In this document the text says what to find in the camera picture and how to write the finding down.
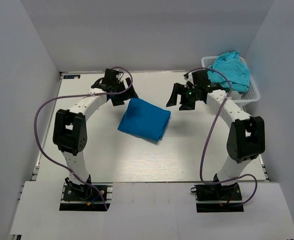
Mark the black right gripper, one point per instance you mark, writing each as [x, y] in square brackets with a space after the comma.
[183, 95]

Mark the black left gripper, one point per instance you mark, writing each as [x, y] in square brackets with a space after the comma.
[121, 94]

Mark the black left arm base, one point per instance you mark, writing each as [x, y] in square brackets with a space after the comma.
[84, 198]

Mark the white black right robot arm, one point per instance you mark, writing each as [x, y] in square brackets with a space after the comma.
[246, 138]

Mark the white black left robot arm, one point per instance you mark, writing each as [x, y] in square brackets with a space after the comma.
[70, 127]

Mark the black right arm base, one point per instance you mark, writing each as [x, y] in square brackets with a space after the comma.
[218, 198]

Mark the grey t shirt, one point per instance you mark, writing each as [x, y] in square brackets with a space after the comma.
[234, 95]

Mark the light blue t shirt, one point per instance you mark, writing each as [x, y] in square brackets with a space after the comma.
[234, 70]

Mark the blue label sticker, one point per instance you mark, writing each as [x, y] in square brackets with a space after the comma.
[72, 76]

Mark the white plastic basket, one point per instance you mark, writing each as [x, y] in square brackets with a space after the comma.
[252, 95]

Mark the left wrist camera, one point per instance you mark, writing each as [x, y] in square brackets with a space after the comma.
[110, 82]

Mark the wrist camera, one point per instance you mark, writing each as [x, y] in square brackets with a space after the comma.
[110, 82]
[200, 81]

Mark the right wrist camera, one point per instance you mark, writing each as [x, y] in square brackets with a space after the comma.
[200, 81]

